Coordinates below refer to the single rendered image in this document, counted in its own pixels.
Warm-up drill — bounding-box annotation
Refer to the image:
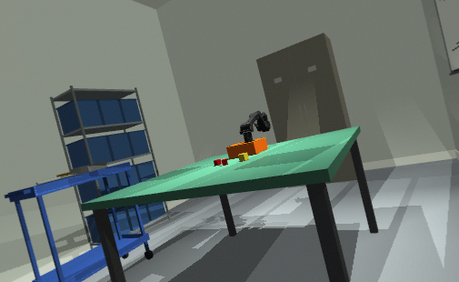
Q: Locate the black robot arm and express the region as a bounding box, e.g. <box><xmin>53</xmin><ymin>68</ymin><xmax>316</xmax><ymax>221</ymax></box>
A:
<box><xmin>240</xmin><ymin>112</ymin><xmax>271</xmax><ymax>143</ymax></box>

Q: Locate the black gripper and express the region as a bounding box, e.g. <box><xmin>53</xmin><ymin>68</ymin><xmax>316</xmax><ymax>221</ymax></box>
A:
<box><xmin>254</xmin><ymin>120</ymin><xmax>261</xmax><ymax>132</ymax></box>

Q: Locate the yellow cube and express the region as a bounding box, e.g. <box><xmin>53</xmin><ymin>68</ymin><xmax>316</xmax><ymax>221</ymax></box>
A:
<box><xmin>238</xmin><ymin>153</ymin><xmax>249</xmax><ymax>162</ymax></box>

